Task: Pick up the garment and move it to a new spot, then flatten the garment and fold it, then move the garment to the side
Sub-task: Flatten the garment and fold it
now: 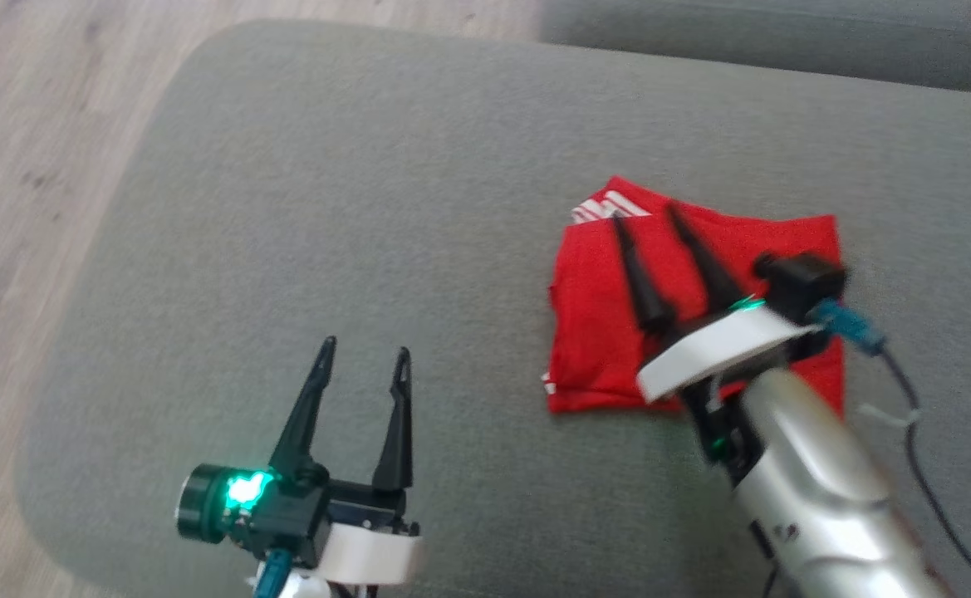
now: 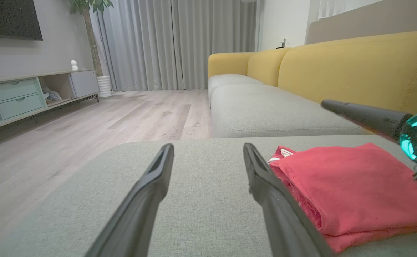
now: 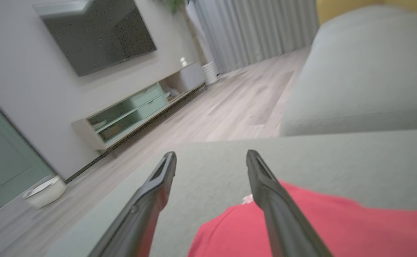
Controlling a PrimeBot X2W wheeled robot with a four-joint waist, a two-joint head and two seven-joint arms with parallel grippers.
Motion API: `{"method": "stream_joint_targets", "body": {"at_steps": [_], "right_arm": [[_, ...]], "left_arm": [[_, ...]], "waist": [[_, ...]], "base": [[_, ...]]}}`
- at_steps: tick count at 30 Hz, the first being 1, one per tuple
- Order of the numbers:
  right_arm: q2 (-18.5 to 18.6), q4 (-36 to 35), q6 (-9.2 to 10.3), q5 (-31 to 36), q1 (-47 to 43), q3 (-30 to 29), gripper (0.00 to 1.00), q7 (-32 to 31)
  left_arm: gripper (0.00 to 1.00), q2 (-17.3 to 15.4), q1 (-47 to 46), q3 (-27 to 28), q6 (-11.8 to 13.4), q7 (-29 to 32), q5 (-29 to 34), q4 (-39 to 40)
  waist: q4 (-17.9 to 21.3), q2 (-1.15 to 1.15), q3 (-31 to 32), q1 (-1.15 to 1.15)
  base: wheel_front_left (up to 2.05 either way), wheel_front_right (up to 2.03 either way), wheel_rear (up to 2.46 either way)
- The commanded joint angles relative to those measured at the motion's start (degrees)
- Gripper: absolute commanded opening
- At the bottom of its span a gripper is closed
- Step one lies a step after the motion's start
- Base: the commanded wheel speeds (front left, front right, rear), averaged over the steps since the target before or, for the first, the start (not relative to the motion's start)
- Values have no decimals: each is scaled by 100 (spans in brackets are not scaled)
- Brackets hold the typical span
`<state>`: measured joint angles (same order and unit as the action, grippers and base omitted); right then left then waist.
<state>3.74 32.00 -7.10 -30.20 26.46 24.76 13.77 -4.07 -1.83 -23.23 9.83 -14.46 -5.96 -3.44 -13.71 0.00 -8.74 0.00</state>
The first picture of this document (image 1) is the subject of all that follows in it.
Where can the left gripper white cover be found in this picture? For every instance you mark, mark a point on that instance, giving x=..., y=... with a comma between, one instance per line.
x=369, y=548

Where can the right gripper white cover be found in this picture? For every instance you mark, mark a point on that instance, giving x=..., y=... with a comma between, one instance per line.
x=718, y=353

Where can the red and white sports garment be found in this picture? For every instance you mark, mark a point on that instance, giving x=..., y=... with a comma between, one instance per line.
x=601, y=332

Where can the left arm white grey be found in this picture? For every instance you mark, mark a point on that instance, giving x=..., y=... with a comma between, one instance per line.
x=306, y=588

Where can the large grey sofa seat cushion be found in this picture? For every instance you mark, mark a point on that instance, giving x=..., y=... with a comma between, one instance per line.
x=369, y=208

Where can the small grey sofa cushion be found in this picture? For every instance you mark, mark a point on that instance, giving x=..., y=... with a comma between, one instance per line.
x=784, y=33

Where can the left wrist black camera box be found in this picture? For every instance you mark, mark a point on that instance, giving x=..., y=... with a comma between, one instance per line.
x=277, y=511

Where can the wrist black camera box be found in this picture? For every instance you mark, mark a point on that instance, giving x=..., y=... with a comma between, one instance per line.
x=277, y=511
x=801, y=286

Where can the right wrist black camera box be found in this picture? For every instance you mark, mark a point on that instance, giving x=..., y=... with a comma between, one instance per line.
x=801, y=286

